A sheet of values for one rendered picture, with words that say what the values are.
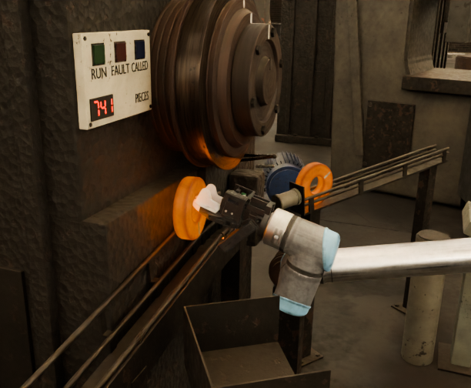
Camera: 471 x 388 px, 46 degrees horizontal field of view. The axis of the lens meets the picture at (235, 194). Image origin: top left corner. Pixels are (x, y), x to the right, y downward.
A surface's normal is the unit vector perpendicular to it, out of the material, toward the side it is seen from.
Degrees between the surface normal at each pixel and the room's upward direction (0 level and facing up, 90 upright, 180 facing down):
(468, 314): 90
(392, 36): 90
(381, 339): 0
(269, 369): 5
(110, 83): 90
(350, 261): 54
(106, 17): 90
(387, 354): 0
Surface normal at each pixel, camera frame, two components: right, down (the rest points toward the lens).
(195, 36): -0.29, -0.23
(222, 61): 0.14, 0.00
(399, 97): -0.56, 0.25
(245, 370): 0.04, -0.92
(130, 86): 0.94, 0.12
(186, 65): -0.33, 0.04
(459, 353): -0.35, 0.29
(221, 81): 0.11, 0.25
